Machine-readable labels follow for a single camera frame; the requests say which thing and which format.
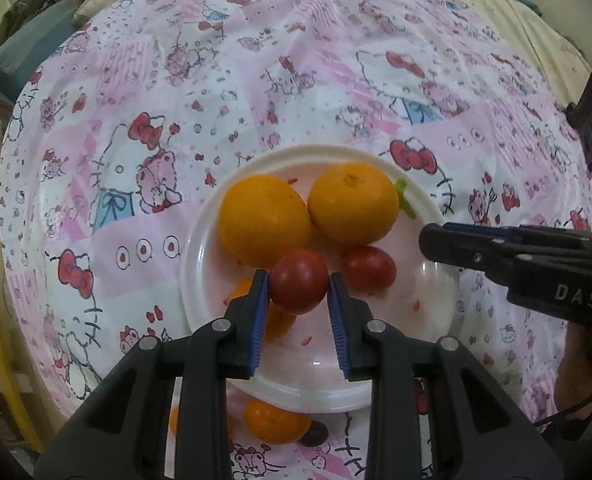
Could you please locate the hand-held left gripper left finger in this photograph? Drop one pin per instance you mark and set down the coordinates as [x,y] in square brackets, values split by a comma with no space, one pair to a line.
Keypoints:
[258,322]

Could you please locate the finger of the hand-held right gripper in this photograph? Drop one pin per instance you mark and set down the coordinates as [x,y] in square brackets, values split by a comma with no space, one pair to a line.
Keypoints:
[551,241]
[451,249]

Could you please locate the dark grape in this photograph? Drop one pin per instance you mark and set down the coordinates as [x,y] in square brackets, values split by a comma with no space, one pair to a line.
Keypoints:
[314,435]

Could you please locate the blue-grey cloth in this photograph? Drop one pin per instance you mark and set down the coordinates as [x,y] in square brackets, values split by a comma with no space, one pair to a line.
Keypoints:
[20,55]

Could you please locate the white plastic plate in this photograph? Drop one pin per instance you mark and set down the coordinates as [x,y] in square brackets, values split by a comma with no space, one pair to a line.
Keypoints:
[210,280]

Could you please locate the large orange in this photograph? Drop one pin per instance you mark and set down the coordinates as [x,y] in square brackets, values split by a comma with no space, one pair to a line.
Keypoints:
[261,220]
[351,205]

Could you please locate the pile of clothes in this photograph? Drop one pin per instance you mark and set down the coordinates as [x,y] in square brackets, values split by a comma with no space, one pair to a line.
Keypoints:
[35,0]

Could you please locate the pink cartoon printed blanket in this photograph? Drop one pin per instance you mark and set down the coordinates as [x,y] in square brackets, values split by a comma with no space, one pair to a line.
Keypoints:
[225,85]

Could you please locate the red tomato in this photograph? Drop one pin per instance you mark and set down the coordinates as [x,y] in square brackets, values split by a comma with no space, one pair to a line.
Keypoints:
[368,267]
[298,280]

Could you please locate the person's right hand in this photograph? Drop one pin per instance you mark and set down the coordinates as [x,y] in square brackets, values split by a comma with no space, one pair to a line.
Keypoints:
[586,365]

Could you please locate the small tangerine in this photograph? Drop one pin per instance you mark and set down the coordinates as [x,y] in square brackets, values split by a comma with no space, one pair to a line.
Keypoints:
[276,422]
[174,421]
[279,322]

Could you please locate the yellow frame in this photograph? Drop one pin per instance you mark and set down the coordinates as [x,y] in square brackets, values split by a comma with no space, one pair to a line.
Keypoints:
[3,380]

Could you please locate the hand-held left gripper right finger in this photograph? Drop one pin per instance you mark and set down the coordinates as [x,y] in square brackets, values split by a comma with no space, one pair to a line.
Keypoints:
[338,332]

